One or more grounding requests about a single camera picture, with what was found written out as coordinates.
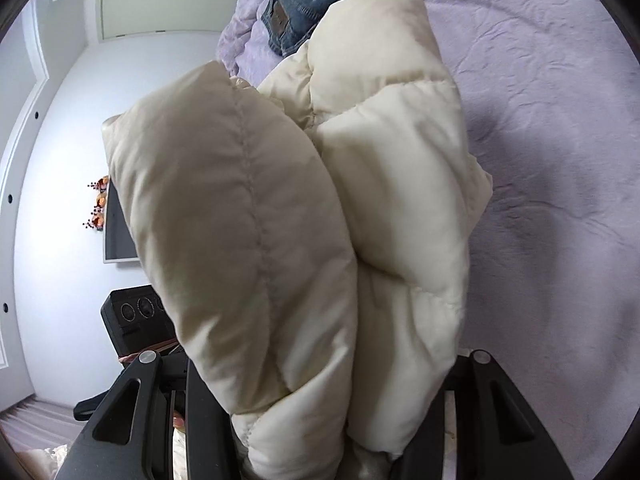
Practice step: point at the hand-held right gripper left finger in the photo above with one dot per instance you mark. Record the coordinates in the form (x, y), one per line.
(200, 410)

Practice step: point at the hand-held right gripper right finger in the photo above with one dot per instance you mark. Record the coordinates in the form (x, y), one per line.
(435, 440)

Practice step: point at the cream quilted puffer jacket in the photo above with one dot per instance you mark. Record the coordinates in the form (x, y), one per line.
(300, 210)

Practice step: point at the person's left hand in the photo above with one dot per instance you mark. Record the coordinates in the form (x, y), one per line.
(178, 419)

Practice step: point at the orange flower decoration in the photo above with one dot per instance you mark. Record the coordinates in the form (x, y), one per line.
(99, 205)

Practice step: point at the purple fleece blanket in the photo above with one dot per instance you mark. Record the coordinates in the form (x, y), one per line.
(550, 160)

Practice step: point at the white door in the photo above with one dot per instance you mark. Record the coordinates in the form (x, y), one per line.
(165, 10)

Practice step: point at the wall-mounted television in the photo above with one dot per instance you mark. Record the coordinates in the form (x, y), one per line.
(117, 240)

